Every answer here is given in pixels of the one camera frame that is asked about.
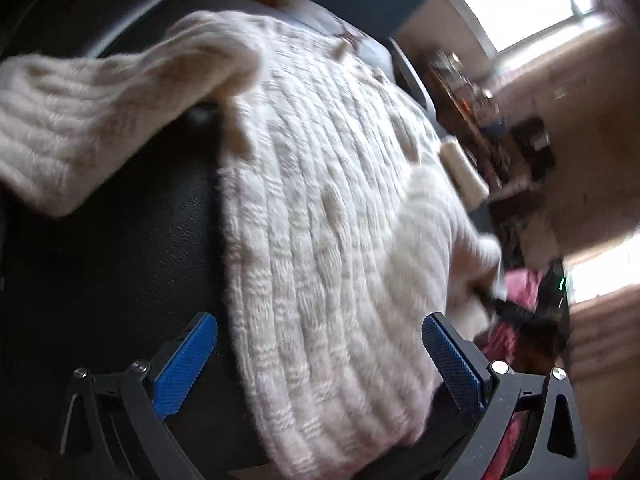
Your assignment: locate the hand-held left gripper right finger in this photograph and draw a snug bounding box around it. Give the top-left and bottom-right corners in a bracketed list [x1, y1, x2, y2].
[421, 312, 588, 480]

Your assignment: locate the deer print cushion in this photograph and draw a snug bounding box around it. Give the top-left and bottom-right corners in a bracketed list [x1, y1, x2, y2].
[280, 0, 396, 81]

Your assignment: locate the cluttered wooden side table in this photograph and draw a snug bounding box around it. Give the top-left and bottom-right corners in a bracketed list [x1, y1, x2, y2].
[427, 50, 558, 211]

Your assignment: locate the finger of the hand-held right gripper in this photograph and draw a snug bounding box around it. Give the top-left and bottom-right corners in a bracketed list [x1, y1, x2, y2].
[475, 287, 540, 327]

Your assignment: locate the white knit sweater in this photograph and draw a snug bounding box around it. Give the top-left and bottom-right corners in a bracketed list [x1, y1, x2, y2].
[0, 10, 503, 476]

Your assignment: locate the small bright window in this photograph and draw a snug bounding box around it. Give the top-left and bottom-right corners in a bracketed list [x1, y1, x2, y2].
[565, 232, 640, 306]

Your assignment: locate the person's reddish pink clothing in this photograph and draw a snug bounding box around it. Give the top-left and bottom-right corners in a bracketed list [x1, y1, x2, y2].
[475, 267, 640, 480]

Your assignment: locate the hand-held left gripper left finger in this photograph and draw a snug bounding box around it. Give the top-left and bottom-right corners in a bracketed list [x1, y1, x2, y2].
[60, 311, 221, 480]

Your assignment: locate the black leather sofa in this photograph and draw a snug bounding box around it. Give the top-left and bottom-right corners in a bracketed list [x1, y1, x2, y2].
[0, 0, 496, 480]

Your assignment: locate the cream cylindrical object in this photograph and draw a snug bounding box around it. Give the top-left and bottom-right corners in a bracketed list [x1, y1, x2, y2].
[439, 139, 490, 209]

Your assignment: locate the large bright window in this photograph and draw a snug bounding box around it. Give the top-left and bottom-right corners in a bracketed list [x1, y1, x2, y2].
[430, 0, 601, 53]

